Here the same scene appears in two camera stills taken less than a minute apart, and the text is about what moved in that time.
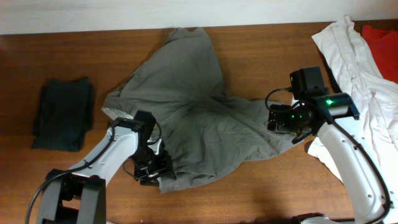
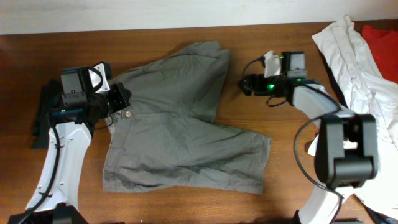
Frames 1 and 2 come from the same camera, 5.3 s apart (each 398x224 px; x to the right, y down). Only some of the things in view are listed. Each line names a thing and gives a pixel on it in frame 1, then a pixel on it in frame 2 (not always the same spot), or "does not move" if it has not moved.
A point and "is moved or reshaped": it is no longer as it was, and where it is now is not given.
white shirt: x=357 y=74 does not move
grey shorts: x=206 y=130 is moved or reshaped
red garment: x=384 y=45 does not move
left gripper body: x=147 y=163 → x=116 y=99
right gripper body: x=288 y=120 → x=265 y=85
